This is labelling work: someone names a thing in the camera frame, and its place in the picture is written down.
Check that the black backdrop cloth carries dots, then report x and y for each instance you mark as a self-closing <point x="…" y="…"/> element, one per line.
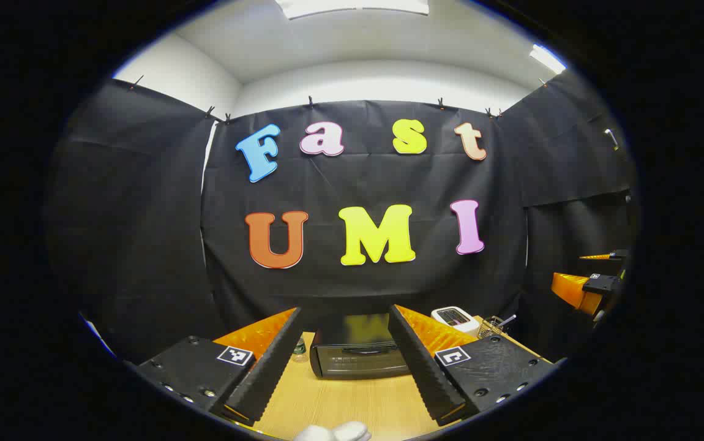
<point x="144" y="214"/>

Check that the metal spoon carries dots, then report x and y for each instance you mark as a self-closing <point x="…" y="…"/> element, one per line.
<point x="507" y="319"/>

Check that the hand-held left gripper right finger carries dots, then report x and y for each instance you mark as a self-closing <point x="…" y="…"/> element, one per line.
<point x="422" y="367"/>

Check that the white toaster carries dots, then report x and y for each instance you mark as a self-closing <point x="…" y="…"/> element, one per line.
<point x="453" y="318"/>

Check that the ceiling light panel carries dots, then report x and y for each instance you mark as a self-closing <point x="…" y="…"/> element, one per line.
<point x="352" y="6"/>
<point x="546" y="58"/>

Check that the black electric oven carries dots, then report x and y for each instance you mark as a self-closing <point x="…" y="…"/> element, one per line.
<point x="358" y="361"/>

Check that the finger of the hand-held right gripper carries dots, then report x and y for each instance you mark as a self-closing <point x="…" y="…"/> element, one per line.
<point x="572" y="291"/>
<point x="618" y="253"/>

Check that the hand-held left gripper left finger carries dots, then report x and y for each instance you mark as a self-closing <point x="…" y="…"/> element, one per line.
<point x="269" y="367"/>

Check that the clear water bottle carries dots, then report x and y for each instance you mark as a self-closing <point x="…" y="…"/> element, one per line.
<point x="299" y="350"/>

